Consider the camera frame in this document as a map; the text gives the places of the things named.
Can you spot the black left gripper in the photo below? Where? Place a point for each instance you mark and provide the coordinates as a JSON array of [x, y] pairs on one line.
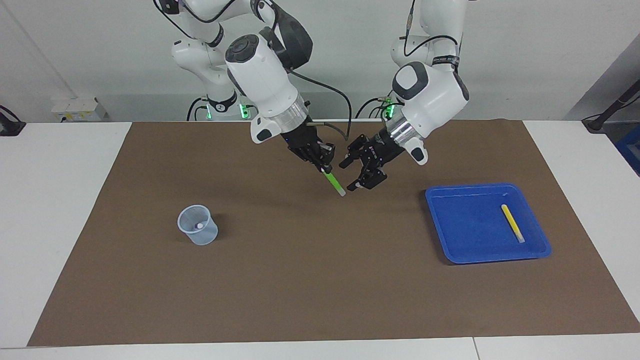
[[385, 147]]

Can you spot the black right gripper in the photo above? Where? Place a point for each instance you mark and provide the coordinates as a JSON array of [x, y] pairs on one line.
[[302, 142]]

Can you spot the green pen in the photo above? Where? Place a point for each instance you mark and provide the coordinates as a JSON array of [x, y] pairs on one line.
[[335, 184]]

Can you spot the yellow pen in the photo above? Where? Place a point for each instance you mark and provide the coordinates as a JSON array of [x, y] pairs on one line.
[[512, 222]]

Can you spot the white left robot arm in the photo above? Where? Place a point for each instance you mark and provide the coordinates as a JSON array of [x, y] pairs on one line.
[[430, 95]]

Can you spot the blue plastic tray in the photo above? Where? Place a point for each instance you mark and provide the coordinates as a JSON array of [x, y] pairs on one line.
[[475, 235]]

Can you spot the brown table mat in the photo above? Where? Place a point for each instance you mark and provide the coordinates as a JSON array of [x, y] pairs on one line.
[[300, 280]]

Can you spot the translucent plastic cup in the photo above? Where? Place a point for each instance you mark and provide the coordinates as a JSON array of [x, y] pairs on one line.
[[202, 237]]

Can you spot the black tripod pole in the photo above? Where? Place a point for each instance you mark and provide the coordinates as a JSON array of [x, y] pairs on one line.
[[612, 110]]

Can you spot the white power strip box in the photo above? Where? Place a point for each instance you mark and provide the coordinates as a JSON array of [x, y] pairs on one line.
[[77, 110]]

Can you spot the blue storage box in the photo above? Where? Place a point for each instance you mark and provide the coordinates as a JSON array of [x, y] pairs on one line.
[[631, 150]]

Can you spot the black stand base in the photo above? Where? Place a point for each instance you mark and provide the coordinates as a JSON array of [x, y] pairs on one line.
[[10, 127]]

